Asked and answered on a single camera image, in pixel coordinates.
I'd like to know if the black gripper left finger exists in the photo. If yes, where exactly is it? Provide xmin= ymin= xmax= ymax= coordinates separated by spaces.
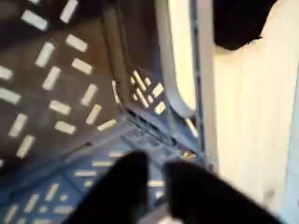
xmin=61 ymin=150 xmax=150 ymax=224

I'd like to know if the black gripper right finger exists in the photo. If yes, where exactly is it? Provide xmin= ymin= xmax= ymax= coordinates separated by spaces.
xmin=164 ymin=160 xmax=283 ymax=224

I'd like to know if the black sock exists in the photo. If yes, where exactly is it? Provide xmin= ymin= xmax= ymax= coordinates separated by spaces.
xmin=212 ymin=0 xmax=278 ymax=51

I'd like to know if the grey slotted plastic basket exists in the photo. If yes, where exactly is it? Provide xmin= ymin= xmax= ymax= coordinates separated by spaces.
xmin=0 ymin=0 xmax=220 ymax=224

